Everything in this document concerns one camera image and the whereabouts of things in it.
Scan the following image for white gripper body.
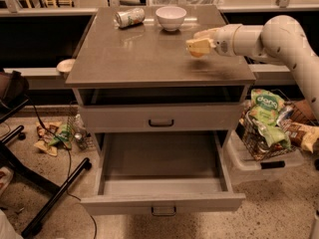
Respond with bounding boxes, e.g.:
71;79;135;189
213;24;242;56

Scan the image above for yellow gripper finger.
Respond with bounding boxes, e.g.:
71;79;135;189
193;28;218;39
186;38;215;54

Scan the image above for orange fruit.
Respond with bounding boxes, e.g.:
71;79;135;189
190;52;204;58

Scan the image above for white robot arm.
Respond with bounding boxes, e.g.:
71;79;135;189
185;15;319;120

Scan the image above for grey drawer cabinet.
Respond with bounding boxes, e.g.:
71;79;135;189
66;5;255;149

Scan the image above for closed grey upper drawer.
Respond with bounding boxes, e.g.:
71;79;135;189
79;104;243;132

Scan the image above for open grey lower drawer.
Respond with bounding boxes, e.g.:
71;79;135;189
81;131;245;216

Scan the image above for white ceramic bowl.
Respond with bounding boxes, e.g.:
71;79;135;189
156;6;186;31

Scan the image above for green white soda can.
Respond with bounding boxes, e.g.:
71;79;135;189
115;8;145;29

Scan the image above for green snack bag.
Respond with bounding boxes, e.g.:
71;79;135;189
248;89;291;149

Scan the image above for brown yellow snack bag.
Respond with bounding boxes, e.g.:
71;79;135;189
282;119;319;152

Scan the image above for clear plastic bin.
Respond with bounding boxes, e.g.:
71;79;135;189
223;131;304;185

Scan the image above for snack wrappers on floor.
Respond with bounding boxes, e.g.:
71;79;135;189
34;121;72;156

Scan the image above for black chair base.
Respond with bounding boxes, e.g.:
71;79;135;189
0;97;93;239

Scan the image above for wire basket right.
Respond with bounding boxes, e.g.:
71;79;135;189
238;90;318;160

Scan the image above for wire basket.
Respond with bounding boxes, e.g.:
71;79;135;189
238;90;318;160
67;101;94;150

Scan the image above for wire basket left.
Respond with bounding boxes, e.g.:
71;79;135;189
67;101;94;150

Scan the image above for black cable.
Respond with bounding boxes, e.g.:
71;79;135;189
27;97;98;239

